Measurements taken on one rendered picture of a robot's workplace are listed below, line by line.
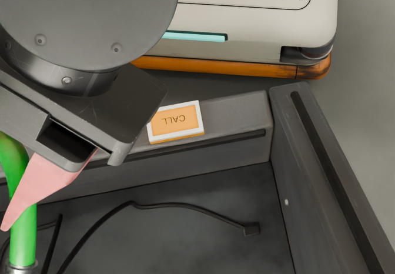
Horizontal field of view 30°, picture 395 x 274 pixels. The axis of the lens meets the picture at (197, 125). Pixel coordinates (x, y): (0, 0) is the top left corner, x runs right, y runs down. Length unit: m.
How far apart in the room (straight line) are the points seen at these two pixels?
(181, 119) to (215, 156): 0.08
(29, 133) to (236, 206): 0.48
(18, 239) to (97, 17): 0.22
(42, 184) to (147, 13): 0.14
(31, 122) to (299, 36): 1.18
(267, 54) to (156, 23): 1.32
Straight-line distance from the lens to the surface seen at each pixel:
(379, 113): 1.71
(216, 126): 0.67
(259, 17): 1.46
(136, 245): 0.78
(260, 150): 0.74
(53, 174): 0.32
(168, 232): 0.77
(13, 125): 0.32
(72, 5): 0.22
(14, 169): 0.38
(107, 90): 0.33
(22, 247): 0.42
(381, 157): 1.68
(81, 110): 0.31
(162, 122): 0.66
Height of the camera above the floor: 1.59
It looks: 72 degrees down
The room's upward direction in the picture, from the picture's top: 11 degrees counter-clockwise
